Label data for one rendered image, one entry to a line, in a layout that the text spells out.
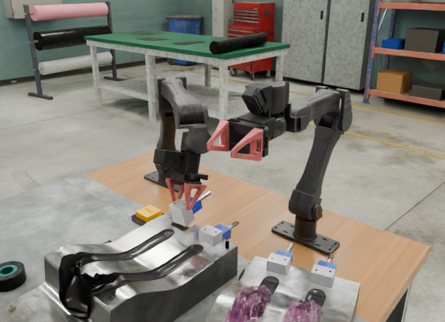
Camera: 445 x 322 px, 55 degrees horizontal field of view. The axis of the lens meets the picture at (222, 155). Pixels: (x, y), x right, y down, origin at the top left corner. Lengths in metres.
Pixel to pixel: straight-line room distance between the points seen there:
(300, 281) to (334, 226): 0.38
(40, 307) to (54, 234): 0.40
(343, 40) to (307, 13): 0.73
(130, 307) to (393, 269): 0.70
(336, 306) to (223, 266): 0.28
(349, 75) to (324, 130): 5.32
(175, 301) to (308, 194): 0.47
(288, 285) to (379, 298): 0.24
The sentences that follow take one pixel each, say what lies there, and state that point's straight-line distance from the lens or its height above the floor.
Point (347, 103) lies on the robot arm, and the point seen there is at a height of 1.20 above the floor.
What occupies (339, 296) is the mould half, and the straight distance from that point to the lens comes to 1.03.
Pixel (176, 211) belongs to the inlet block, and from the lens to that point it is 1.14.
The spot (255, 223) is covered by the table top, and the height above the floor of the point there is 0.80.
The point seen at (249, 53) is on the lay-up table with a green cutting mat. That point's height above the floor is 0.88.
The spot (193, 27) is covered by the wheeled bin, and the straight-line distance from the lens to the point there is 8.62.
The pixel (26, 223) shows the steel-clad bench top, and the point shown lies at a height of 0.80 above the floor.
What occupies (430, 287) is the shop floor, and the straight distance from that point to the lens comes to 2.62.
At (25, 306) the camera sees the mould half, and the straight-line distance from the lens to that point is 1.05.
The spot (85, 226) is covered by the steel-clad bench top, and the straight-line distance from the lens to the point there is 1.41.
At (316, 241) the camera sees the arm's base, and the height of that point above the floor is 0.81.
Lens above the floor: 1.50
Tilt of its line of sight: 22 degrees down
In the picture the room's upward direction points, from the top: straight up
